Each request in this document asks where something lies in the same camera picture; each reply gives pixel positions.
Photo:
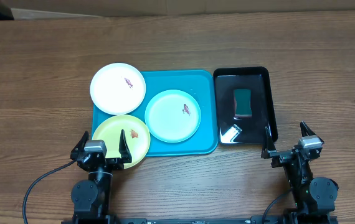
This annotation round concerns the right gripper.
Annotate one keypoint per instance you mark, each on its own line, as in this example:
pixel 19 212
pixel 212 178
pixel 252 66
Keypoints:
pixel 288 154

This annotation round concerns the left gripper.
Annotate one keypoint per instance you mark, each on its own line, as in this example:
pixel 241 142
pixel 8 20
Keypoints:
pixel 117 163

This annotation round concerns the green scrub sponge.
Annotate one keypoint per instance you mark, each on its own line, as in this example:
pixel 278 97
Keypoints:
pixel 242 103

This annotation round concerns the white plate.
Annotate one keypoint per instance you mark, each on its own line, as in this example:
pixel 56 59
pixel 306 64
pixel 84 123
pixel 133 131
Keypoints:
pixel 117 88

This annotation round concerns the light blue plate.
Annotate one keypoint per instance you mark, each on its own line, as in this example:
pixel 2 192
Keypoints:
pixel 172 116

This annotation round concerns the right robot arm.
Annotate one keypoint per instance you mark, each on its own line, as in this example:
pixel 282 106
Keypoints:
pixel 314 197

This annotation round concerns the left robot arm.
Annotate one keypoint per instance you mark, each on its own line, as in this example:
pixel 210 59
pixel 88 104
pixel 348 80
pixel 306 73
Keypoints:
pixel 91 197

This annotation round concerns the black water tray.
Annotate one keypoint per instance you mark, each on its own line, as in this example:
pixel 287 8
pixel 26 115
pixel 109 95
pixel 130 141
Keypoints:
pixel 247 130

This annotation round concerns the teal plastic tray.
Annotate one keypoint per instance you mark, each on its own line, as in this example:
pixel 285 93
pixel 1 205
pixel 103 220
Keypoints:
pixel 197 83

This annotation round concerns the yellow plate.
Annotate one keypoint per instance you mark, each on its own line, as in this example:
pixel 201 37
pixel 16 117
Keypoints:
pixel 137 137

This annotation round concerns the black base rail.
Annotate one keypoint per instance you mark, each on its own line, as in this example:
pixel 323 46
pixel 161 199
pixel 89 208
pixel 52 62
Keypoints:
pixel 252 220

